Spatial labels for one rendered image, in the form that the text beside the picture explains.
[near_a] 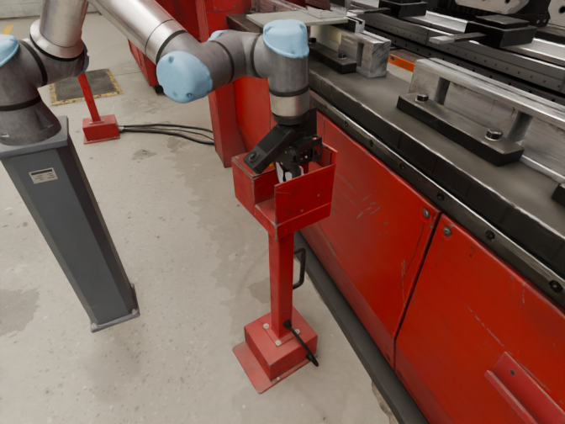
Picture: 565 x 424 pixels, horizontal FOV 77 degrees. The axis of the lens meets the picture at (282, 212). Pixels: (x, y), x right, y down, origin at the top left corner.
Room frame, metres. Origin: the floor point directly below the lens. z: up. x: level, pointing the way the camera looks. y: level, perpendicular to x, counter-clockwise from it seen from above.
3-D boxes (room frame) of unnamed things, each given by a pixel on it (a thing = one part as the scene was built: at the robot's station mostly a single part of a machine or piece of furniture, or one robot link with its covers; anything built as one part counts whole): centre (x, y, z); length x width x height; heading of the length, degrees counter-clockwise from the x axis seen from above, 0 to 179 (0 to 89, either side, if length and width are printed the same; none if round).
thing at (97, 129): (2.44, 1.35, 0.41); 0.25 x 0.20 x 0.83; 112
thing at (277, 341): (0.71, 0.00, 0.13); 0.10 x 0.10 x 0.01; 33
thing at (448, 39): (0.97, -0.48, 1.01); 0.26 x 0.12 x 0.05; 112
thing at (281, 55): (0.66, -0.01, 1.03); 0.09 x 0.08 x 0.11; 61
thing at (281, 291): (0.71, 0.00, 0.39); 0.05 x 0.05 x 0.54; 33
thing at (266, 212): (0.71, 0.00, 0.75); 0.20 x 0.16 x 0.18; 33
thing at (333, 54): (1.22, -0.14, 0.89); 0.30 x 0.05 x 0.03; 22
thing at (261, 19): (1.22, -0.04, 1.00); 0.26 x 0.18 x 0.01; 112
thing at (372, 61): (1.23, -0.20, 0.92); 0.39 x 0.06 x 0.10; 22
